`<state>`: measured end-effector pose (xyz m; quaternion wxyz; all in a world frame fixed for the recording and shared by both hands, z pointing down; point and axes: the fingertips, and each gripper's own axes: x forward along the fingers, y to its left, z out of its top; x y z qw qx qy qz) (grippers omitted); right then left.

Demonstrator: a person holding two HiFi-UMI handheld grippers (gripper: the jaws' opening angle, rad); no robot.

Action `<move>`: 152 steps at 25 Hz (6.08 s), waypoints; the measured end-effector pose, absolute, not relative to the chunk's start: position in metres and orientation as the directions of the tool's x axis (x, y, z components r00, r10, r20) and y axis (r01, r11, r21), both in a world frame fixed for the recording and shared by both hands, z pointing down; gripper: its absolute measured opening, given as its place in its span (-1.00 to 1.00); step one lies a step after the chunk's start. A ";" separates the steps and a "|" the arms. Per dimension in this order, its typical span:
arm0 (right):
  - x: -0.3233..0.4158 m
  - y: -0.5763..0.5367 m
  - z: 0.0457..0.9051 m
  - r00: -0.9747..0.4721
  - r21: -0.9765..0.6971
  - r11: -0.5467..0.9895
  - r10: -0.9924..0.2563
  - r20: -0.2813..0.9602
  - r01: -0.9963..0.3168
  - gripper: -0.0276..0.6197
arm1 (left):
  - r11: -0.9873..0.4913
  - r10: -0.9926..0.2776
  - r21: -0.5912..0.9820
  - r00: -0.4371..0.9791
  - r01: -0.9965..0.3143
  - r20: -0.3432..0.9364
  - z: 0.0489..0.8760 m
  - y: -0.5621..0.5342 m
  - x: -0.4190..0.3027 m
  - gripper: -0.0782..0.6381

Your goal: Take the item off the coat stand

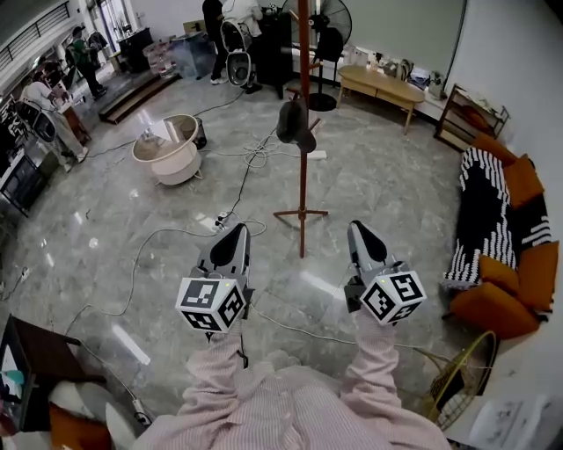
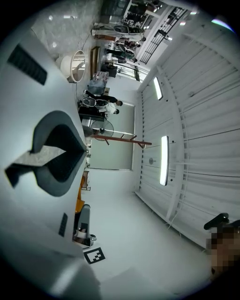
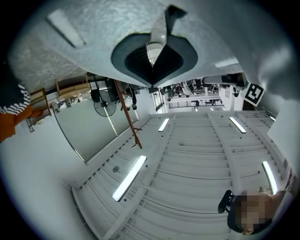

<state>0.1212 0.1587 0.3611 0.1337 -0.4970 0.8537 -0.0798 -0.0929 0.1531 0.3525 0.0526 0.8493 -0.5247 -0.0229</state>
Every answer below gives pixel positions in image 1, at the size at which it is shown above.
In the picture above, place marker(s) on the orange sofa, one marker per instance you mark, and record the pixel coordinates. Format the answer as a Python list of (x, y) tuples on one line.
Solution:
[(492, 307)]

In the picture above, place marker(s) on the black mesh waste bin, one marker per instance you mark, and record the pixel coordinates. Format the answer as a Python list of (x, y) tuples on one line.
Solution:
[(201, 136)]

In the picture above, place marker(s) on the small orange cushion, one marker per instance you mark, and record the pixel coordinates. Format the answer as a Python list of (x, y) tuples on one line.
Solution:
[(497, 272)]

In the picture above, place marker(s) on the square orange cushion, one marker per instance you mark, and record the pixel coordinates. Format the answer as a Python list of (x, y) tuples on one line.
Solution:
[(523, 180)]

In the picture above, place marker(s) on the wooden step platform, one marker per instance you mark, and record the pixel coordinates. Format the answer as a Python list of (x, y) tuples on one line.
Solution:
[(132, 99)]

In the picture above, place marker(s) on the wooden side shelf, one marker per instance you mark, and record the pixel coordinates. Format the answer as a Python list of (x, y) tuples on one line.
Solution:
[(466, 118)]

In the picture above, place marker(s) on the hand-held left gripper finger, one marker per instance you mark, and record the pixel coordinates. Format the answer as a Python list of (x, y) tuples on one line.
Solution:
[(228, 250), (246, 255)]

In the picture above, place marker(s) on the person's left forearm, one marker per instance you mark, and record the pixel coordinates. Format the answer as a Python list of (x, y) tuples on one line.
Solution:
[(215, 365)]

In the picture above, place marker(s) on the tall black cabinet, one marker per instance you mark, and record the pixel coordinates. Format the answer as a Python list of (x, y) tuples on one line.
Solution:
[(275, 52)]

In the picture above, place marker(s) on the flat white power strip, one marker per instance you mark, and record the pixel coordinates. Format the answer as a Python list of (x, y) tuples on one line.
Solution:
[(317, 154)]

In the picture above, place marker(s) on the brown wooden coat rack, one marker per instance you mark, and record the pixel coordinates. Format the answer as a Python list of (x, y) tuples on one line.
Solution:
[(302, 184)]

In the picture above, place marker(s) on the person's pink striped torso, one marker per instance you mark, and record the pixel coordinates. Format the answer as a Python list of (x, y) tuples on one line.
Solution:
[(286, 413)]

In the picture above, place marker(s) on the dark wooden side table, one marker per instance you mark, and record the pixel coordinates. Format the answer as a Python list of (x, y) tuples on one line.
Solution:
[(44, 356)]

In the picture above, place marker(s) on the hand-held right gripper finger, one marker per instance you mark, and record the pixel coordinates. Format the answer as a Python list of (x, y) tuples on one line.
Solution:
[(357, 250), (374, 246)]

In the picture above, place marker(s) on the large orange cushion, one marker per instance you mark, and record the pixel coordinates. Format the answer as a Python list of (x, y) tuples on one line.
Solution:
[(538, 277)]

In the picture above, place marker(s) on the white padded chair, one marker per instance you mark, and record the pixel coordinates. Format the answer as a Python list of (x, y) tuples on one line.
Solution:
[(94, 404)]

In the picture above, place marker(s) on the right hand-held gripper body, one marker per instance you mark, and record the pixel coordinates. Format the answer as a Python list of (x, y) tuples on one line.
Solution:
[(391, 299)]

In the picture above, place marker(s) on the clear plastic bins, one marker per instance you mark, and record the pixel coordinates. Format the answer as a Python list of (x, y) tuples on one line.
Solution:
[(160, 59)]

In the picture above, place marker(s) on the person's right forearm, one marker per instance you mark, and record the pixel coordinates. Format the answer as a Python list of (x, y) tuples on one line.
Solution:
[(371, 360)]

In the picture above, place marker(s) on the grey blue metal box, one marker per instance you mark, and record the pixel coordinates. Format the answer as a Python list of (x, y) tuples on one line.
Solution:
[(193, 55)]

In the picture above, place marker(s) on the oval light wooden table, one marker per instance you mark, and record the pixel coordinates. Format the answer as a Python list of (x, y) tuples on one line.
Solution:
[(378, 83)]

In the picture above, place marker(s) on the dark cap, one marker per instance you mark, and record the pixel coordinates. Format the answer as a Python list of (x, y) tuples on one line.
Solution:
[(290, 121)]

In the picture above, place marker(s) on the black standing fan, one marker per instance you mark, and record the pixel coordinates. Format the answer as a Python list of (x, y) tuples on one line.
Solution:
[(330, 48)]

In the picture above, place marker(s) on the round white tub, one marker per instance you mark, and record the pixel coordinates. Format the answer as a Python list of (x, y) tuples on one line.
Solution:
[(176, 169)]

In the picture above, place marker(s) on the white power strip with plugs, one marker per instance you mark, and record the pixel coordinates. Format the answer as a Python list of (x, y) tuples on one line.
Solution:
[(221, 221)]

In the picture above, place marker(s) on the white printed papers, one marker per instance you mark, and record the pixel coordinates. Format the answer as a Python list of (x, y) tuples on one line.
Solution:
[(510, 419)]

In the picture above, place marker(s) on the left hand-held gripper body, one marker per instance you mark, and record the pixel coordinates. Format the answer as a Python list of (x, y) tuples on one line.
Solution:
[(206, 299)]

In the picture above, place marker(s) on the black white striped blanket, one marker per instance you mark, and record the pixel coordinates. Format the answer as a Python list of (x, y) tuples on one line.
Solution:
[(479, 206)]

